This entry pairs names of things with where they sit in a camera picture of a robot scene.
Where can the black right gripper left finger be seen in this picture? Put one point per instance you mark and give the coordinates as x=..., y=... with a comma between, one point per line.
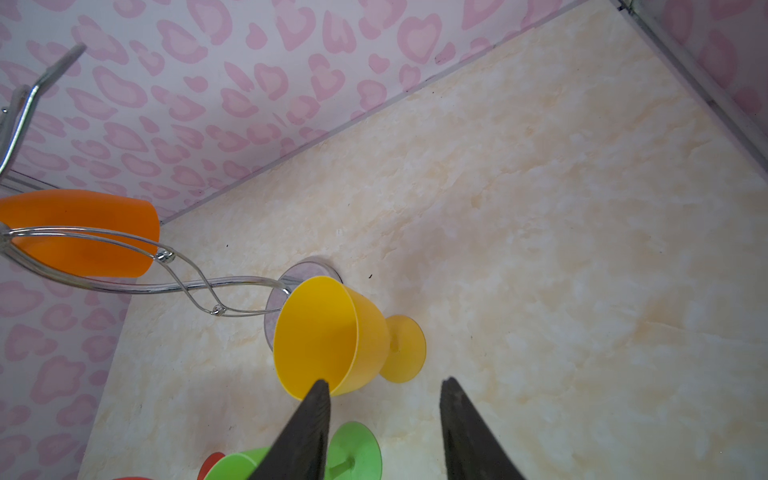
x=301, y=448

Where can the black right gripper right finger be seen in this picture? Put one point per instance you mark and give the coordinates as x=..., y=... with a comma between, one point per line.
x=471, y=450

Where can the green plastic wine glass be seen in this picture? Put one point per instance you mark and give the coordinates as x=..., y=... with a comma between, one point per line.
x=353, y=453

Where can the red plastic wine glass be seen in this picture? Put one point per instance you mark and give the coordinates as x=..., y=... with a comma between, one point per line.
x=205, y=468

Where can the yellow plastic wine glass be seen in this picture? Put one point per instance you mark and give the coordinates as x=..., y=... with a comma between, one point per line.
x=328, y=331

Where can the dark orange wine glass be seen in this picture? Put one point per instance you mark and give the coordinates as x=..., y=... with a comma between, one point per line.
x=103, y=235

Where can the chrome wine glass rack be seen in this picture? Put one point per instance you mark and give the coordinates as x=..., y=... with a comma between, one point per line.
x=173, y=272

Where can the aluminium frame corner profile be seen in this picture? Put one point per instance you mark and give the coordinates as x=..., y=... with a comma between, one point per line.
x=719, y=49

